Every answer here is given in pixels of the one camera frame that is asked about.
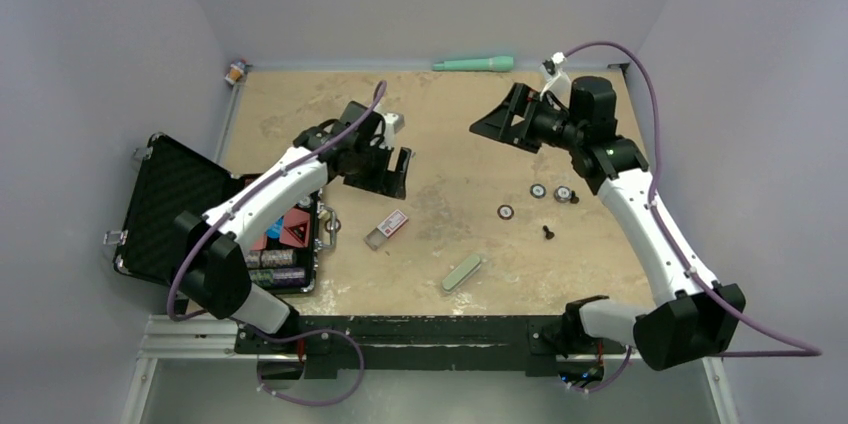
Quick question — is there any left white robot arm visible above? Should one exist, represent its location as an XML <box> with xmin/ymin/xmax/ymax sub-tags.
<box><xmin>166</xmin><ymin>102</ymin><xmax>412</xmax><ymax>353</ymax></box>

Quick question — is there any green microphone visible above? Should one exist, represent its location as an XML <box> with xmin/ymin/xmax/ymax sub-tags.
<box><xmin>431</xmin><ymin>56</ymin><xmax>515</xmax><ymax>73</ymax></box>

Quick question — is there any small staple box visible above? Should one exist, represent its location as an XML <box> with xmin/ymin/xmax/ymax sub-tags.
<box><xmin>364</xmin><ymin>209</ymin><xmax>409</xmax><ymax>251</ymax></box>

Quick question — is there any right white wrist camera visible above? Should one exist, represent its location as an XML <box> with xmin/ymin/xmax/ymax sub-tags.
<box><xmin>540</xmin><ymin>52</ymin><xmax>572</xmax><ymax>104</ymax></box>

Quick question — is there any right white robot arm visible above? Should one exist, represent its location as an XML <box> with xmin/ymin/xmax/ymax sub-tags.
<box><xmin>469</xmin><ymin>76</ymin><xmax>746</xmax><ymax>370</ymax></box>

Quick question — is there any black poker chip case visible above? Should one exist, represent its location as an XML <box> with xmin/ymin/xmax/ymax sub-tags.
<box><xmin>104</xmin><ymin>133</ymin><xmax>326</xmax><ymax>295</ymax></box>

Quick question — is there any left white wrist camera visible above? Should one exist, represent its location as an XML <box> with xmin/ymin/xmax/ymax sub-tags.
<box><xmin>379</xmin><ymin>113</ymin><xmax>405</xmax><ymax>150</ymax></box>

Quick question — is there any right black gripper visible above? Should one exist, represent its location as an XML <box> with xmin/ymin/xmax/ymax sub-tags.
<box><xmin>470</xmin><ymin>83</ymin><xmax>585</xmax><ymax>154</ymax></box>

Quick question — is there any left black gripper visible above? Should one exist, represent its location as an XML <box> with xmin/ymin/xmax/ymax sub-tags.
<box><xmin>344</xmin><ymin>139</ymin><xmax>410</xmax><ymax>199</ymax></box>

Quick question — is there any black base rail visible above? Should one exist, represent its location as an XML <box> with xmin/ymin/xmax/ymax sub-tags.
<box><xmin>234</xmin><ymin>315</ymin><xmax>625</xmax><ymax>381</ymax></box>

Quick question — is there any green staple case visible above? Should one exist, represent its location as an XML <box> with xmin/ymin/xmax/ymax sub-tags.
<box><xmin>440</xmin><ymin>254</ymin><xmax>482</xmax><ymax>293</ymax></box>

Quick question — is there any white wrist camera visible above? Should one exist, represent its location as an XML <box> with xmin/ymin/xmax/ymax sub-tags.
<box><xmin>540</xmin><ymin>52</ymin><xmax>572</xmax><ymax>104</ymax></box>
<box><xmin>379</xmin><ymin>113</ymin><xmax>405</xmax><ymax>150</ymax></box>

